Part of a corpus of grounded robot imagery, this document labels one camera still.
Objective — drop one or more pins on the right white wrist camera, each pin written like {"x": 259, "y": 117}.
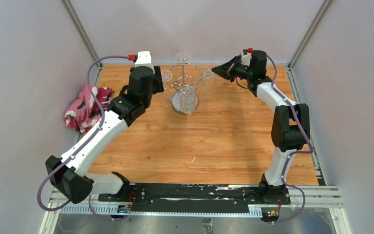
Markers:
{"x": 245, "y": 58}

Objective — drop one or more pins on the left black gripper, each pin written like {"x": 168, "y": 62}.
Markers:
{"x": 157, "y": 79}

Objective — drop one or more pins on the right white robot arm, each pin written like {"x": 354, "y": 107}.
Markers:
{"x": 291, "y": 121}

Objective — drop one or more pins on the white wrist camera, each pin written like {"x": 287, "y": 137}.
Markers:
{"x": 245, "y": 58}
{"x": 144, "y": 59}

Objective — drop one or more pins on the pink camouflage cloth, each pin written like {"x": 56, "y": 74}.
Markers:
{"x": 84, "y": 113}

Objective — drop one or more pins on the aluminium frame rail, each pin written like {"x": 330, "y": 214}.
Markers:
{"x": 305, "y": 196}

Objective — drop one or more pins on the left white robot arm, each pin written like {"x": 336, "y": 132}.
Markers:
{"x": 69, "y": 172}

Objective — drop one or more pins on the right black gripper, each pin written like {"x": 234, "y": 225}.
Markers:
{"x": 225, "y": 70}

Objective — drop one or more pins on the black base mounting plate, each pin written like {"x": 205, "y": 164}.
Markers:
{"x": 195, "y": 198}

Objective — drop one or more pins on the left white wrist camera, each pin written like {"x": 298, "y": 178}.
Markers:
{"x": 144, "y": 59}

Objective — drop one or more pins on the chrome wine glass rack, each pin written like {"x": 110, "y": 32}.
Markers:
{"x": 184, "y": 74}

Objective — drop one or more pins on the clear wine glass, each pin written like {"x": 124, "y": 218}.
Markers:
{"x": 183, "y": 58}
{"x": 188, "y": 99}
{"x": 208, "y": 81}
{"x": 166, "y": 78}

